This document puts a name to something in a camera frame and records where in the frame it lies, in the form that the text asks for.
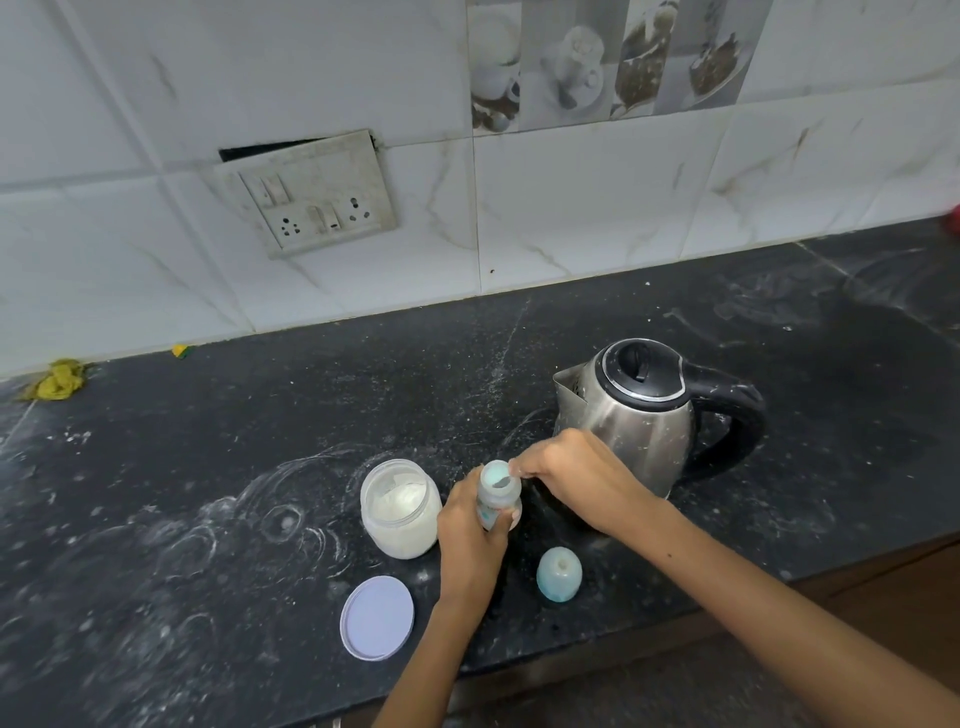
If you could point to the person's left hand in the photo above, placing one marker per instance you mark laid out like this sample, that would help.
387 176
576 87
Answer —
465 551

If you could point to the person's right hand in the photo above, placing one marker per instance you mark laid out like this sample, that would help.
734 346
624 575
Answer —
585 480

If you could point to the person's left thumb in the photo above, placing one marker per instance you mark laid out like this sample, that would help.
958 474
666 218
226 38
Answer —
461 496

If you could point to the person's right fingers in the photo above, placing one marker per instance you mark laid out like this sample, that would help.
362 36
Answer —
534 465

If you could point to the small measuring spoon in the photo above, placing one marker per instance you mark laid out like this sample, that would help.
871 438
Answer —
505 480

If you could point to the clear baby bottle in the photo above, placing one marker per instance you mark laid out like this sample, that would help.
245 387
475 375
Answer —
501 487

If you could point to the person's left forearm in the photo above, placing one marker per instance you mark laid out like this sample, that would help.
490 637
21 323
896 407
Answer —
427 667

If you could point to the person's right forearm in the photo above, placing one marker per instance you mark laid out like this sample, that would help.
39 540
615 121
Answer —
780 607

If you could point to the clear jar of white powder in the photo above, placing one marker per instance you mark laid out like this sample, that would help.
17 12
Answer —
401 517

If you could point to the steel electric kettle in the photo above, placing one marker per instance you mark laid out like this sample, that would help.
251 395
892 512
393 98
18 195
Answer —
637 420

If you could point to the teal dome bottle cap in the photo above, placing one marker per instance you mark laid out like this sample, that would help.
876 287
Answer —
559 576

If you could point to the round white jar lid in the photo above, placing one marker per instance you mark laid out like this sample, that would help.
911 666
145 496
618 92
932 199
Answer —
377 619

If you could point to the small yellow green scrap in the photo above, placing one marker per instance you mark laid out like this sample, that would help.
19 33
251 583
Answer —
180 350

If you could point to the crumpled yellow cloth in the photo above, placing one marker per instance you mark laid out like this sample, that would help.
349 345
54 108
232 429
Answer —
56 379

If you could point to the red object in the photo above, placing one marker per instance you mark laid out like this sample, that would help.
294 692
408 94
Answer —
954 219

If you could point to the white wall switch socket plate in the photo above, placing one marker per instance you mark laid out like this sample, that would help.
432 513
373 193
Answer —
315 199

